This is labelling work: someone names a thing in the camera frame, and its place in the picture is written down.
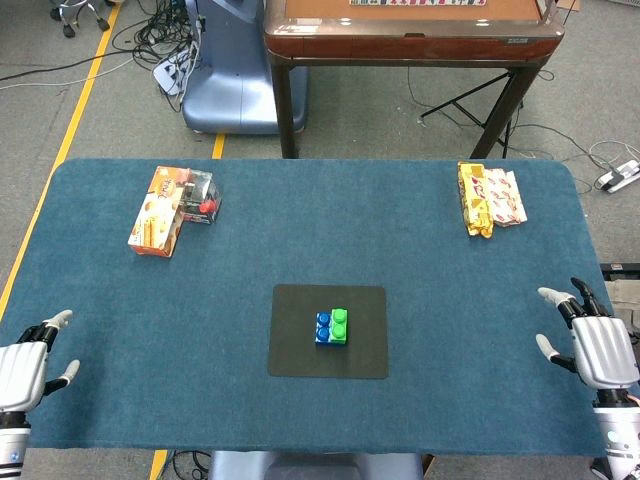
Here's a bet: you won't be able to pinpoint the grey power strip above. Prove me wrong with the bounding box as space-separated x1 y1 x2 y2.
594 159 640 194

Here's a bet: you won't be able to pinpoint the white power strip with plugs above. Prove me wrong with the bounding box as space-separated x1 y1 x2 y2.
152 48 198 97

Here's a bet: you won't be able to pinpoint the black box with red label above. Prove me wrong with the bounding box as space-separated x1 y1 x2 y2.
599 262 640 282

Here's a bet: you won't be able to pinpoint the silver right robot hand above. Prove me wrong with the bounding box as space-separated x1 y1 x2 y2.
535 277 640 409

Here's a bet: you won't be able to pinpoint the white red snack packet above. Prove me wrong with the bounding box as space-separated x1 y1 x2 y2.
483 168 529 229

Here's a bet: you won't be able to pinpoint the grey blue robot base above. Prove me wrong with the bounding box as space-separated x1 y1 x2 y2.
207 451 426 480

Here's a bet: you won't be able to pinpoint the row of mahjong tiles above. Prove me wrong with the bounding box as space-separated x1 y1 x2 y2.
348 0 487 7

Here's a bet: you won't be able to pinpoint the blue grey machine base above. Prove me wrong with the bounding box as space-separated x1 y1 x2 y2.
181 0 309 135

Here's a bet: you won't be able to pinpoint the long black floor cable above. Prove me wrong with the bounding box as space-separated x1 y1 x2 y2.
0 48 137 84

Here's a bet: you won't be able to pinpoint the dark snack box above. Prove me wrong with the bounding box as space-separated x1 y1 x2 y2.
178 169 223 226

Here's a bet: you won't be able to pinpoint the brown mahjong table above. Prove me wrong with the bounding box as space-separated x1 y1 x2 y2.
263 0 567 160

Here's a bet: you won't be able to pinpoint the blue toy brick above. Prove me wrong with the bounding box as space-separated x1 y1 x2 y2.
314 312 334 346

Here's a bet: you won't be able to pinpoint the green toy brick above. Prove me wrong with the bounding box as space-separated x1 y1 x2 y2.
328 308 350 347

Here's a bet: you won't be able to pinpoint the orange biscuit box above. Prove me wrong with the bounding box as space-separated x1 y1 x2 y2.
127 165 192 259

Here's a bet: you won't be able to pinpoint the long white floor cable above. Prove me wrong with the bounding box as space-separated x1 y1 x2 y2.
0 57 137 92

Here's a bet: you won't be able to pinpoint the chair base with castors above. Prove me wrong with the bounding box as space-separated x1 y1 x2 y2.
49 0 112 40

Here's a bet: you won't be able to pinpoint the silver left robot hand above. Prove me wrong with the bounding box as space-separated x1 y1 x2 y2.
0 309 81 414

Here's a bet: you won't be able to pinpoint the yellow snack packet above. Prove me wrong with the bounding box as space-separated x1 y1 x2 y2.
456 161 496 239

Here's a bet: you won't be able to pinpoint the blue table cloth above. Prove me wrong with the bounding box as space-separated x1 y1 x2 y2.
0 158 640 457

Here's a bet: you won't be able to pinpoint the tangle of black cables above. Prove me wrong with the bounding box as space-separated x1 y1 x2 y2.
111 0 207 114

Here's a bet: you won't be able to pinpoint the black rectangular mat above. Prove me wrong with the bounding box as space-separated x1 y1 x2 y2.
267 284 390 380

